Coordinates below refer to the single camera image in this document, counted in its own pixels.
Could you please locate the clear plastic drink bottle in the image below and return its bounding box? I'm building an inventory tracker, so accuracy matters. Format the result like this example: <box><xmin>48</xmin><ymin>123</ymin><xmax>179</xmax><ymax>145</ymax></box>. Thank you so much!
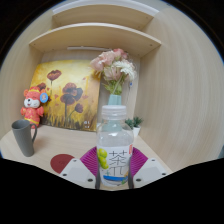
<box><xmin>95</xmin><ymin>104</ymin><xmax>135</xmax><ymax>188</ymax></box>

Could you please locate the yellow poppy flower painting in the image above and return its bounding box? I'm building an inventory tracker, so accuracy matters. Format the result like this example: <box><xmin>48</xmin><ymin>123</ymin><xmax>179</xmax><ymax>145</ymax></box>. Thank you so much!
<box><xmin>29</xmin><ymin>59</ymin><xmax>102</xmax><ymax>132</ymax></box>

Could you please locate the red plush toy figure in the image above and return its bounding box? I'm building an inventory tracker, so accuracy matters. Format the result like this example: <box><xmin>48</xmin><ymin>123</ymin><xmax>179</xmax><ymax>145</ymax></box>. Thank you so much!
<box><xmin>20</xmin><ymin>86</ymin><xmax>50</xmax><ymax>129</ymax></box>

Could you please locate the light wooden shelf unit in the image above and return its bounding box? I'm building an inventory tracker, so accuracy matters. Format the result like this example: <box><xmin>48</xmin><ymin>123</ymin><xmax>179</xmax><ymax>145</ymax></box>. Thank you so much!
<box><xmin>29</xmin><ymin>3</ymin><xmax>163</xmax><ymax>59</ymax></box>

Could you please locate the grey mug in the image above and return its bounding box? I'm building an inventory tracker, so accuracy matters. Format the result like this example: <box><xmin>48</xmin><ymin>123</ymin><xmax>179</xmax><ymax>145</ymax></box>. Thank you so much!
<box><xmin>11</xmin><ymin>119</ymin><xmax>38</xmax><ymax>158</ymax></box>

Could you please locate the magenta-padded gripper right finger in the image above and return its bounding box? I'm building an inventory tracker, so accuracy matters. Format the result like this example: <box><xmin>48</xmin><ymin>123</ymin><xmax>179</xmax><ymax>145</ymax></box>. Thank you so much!
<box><xmin>127</xmin><ymin>146</ymin><xmax>168</xmax><ymax>190</ymax></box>

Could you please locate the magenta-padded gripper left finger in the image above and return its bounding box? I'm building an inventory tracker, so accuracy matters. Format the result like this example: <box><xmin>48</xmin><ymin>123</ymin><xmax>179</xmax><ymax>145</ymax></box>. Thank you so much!
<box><xmin>58</xmin><ymin>146</ymin><xmax>101</xmax><ymax>190</ymax></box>

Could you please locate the pink and white flower bouquet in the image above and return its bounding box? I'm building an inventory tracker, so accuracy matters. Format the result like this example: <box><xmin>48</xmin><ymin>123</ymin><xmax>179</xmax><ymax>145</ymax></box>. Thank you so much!
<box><xmin>89</xmin><ymin>48</ymin><xmax>138</xmax><ymax>96</ymax></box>

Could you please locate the teal vase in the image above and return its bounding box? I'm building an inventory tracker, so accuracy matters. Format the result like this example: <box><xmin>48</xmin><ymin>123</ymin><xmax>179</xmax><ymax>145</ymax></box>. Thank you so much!
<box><xmin>107</xmin><ymin>94</ymin><xmax>123</xmax><ymax>107</ymax></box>

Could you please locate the flat round red coaster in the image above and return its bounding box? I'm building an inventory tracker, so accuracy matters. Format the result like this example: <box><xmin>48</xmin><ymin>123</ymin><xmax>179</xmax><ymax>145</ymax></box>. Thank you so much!
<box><xmin>49</xmin><ymin>153</ymin><xmax>76</xmax><ymax>175</ymax></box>

